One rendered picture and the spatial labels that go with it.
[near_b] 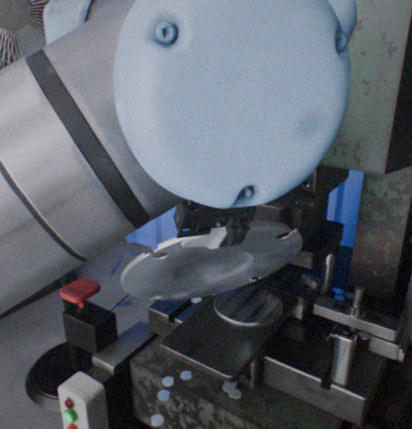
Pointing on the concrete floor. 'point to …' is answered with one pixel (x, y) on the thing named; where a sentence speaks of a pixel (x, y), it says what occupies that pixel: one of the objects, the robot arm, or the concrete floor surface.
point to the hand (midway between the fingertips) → (213, 235)
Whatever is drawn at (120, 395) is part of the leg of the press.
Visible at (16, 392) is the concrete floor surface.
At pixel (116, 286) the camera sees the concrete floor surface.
